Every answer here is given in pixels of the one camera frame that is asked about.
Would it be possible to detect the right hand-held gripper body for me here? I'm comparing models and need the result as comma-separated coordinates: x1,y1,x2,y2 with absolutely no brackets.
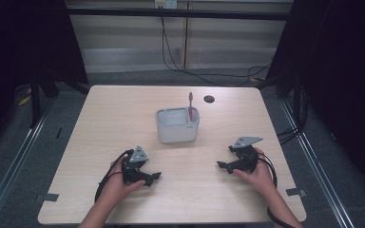
228,136,264,175

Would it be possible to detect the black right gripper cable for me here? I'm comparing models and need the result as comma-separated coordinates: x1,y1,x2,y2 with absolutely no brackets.
256,151,298,228

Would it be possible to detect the pink and grey toothbrush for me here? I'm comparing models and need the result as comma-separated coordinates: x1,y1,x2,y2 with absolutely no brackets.
187,91,194,123

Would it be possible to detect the person's right hand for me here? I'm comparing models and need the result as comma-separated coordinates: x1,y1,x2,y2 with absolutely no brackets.
233,147,278,195

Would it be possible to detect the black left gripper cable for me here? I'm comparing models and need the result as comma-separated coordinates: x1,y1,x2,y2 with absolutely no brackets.
94,148,135,204

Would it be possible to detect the grey tape strip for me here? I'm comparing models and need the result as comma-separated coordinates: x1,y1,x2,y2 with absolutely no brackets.
285,187,307,198

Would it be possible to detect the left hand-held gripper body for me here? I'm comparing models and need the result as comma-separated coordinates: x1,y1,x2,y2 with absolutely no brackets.
121,144,150,185

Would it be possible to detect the person's left hand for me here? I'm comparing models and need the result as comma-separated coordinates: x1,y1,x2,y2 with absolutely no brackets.
104,157,147,204

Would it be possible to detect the black curtain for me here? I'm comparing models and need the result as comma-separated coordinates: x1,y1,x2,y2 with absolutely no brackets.
0,0,89,160
264,0,365,194

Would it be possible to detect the black hanging wall cable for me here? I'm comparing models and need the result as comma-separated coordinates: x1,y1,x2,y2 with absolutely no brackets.
160,15,272,87

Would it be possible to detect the black floor cable bundle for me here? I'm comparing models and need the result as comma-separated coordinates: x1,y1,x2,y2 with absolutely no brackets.
276,85,309,147

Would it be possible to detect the white wall socket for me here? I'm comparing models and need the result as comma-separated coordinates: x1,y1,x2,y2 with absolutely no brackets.
154,0,179,10

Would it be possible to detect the black horizontal metal bar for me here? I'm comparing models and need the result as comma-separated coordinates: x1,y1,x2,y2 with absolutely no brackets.
66,7,295,22

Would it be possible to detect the grey toothbrush holder box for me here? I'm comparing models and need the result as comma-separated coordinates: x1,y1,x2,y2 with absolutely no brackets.
155,106,201,144

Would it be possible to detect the metal floor rail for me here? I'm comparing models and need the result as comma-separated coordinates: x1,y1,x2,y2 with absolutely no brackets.
0,96,60,228
278,97,360,228

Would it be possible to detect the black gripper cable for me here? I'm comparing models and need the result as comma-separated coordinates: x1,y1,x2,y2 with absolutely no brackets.
256,151,298,228
94,148,135,204

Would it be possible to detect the yellow floor object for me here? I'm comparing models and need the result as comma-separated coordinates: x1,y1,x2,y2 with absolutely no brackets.
16,86,33,107

